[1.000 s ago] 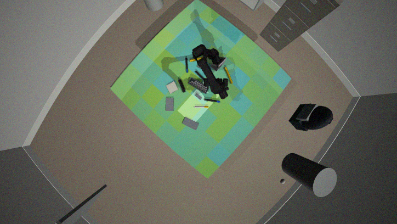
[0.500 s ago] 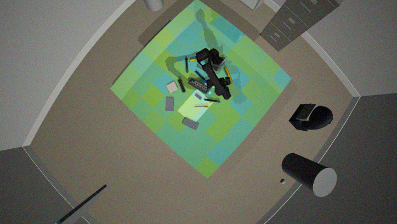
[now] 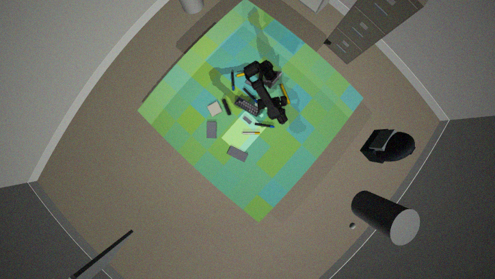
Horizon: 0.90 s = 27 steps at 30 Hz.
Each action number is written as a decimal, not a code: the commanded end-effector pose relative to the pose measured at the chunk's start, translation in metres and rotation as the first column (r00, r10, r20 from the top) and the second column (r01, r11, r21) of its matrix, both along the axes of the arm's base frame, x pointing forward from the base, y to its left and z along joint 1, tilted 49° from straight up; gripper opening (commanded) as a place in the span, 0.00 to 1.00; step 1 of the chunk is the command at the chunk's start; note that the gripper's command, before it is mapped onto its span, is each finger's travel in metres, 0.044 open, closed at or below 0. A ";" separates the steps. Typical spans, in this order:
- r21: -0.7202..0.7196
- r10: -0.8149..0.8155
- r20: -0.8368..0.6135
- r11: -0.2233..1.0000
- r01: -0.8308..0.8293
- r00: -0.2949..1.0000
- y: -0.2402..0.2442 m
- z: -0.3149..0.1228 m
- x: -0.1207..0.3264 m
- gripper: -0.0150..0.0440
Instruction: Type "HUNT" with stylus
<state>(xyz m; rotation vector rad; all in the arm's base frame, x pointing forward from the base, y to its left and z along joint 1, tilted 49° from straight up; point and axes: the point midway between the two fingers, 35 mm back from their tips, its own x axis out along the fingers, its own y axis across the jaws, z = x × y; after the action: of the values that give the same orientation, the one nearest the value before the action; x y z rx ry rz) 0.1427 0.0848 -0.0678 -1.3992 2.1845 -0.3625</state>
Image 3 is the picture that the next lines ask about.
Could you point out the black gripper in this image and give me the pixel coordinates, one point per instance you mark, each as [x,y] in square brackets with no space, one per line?
[261,104]

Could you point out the black keyboard with white keys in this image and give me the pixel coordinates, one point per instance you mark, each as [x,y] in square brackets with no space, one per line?
[244,104]

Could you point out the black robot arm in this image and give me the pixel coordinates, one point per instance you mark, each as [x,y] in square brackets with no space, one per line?
[274,109]

